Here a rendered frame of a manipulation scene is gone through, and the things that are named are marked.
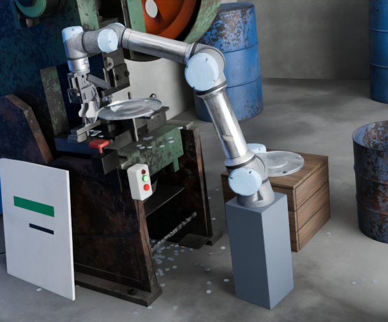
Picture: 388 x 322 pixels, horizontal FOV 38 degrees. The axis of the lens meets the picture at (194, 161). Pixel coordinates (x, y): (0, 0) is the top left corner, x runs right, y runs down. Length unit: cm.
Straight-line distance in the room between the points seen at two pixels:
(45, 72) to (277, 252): 125
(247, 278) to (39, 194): 102
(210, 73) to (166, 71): 298
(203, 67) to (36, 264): 137
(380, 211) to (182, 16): 128
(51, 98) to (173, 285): 100
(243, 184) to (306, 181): 73
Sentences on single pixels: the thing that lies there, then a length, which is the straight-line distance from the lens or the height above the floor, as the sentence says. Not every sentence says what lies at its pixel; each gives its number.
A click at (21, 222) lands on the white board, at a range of 286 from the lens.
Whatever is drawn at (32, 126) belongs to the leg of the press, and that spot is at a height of 76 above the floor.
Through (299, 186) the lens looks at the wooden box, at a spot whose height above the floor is 32.
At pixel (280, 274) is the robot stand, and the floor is 12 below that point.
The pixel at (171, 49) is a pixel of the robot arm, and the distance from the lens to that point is 211.
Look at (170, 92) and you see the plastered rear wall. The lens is 495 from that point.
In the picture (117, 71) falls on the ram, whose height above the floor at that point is 96.
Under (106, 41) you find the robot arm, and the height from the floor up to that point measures 115.
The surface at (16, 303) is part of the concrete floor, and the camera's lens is 282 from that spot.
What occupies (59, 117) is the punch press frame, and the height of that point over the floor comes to 77.
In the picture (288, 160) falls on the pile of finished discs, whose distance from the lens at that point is 286.
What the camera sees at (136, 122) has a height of 73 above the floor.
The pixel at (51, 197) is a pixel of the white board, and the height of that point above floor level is 46.
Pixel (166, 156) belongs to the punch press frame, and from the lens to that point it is 259.
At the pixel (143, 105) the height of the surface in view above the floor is 78.
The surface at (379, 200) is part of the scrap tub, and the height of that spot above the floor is 22.
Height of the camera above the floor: 146
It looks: 22 degrees down
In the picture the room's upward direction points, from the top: 8 degrees counter-clockwise
